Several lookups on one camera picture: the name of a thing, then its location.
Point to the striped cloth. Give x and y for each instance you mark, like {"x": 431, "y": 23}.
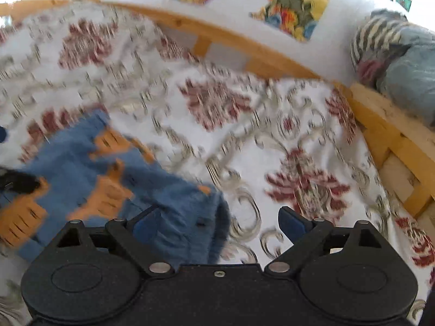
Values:
{"x": 377, "y": 37}

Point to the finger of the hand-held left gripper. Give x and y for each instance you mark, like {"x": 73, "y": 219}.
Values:
{"x": 18, "y": 181}
{"x": 2, "y": 134}

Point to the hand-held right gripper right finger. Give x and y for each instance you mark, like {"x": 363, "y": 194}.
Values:
{"x": 290, "y": 224}

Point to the blue pants with orange print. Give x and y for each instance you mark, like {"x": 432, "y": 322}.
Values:
{"x": 85, "y": 156}

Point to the white floral blanket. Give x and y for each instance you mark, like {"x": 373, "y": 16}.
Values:
{"x": 238, "y": 142}

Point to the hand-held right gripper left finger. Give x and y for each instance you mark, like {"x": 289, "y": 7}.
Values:
{"x": 146, "y": 227}

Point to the wooden bed frame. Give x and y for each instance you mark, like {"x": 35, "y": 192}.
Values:
{"x": 390, "y": 122}

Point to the light blue cloth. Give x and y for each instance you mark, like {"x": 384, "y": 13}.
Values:
{"x": 411, "y": 71}

